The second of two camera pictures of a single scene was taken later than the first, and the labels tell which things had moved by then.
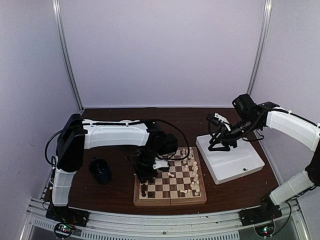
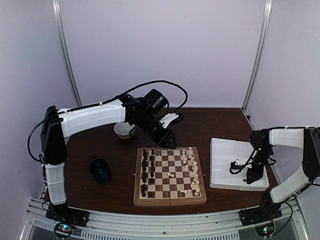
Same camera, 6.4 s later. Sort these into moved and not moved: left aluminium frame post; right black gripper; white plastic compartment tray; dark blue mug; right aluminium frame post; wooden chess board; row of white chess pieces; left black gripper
Moved: left black gripper; white plastic compartment tray; right black gripper
Not moved: dark blue mug; wooden chess board; left aluminium frame post; row of white chess pieces; right aluminium frame post
